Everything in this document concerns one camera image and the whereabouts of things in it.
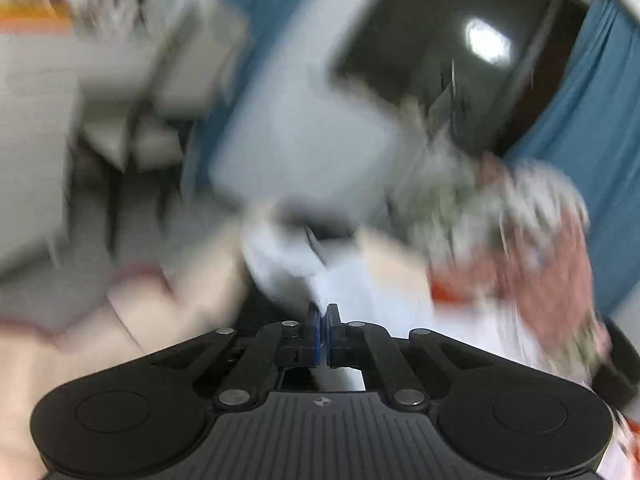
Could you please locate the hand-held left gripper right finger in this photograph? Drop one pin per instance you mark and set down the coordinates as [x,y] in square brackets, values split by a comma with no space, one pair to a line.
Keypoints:
[328,335]

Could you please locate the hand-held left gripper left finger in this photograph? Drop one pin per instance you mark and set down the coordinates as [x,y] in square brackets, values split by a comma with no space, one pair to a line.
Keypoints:
[314,334]

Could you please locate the white printed garment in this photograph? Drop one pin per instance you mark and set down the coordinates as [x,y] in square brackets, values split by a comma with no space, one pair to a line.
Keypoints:
[285,265]

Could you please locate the pile of mixed clothes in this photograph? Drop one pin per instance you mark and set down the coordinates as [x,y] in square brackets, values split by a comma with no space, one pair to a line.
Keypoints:
[450,195]

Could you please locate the striped cream orange black blanket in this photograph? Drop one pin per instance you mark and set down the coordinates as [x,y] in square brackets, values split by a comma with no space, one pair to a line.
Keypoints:
[150,310]

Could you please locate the pink fuzzy garment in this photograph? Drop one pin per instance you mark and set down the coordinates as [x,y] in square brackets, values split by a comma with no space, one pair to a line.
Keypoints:
[550,280]

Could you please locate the white boxy furniture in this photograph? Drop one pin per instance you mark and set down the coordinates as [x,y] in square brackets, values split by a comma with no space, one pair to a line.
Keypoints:
[185,75]

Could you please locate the black armchair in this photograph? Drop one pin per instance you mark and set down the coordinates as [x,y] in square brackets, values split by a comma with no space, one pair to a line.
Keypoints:
[620,365]

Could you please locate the dark window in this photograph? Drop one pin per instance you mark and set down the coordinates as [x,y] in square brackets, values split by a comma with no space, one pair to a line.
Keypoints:
[430,25]

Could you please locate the blue curtain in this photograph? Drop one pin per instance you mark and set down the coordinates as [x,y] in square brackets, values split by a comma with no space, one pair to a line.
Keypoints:
[245,15]
[590,125]

